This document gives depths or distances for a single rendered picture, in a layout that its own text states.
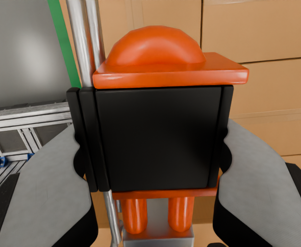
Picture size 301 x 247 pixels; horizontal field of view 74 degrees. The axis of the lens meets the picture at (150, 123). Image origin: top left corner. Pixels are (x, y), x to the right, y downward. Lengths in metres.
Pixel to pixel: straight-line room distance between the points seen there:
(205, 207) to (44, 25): 1.17
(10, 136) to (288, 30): 1.38
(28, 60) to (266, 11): 1.18
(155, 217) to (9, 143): 1.28
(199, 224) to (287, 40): 0.60
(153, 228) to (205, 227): 0.27
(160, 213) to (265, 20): 0.64
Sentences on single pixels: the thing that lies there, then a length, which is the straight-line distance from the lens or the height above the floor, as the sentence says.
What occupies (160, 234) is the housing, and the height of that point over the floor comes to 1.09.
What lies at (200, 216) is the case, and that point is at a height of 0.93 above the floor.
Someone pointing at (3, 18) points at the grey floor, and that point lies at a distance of 1.40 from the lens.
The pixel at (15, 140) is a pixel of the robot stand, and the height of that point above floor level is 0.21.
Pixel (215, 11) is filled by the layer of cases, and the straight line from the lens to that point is 0.68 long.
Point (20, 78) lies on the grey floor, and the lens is 1.45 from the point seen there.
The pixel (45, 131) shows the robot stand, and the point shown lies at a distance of 1.27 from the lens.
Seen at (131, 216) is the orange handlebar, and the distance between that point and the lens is 0.18.
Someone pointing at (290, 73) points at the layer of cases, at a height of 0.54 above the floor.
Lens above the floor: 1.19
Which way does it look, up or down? 61 degrees down
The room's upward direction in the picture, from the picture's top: 177 degrees clockwise
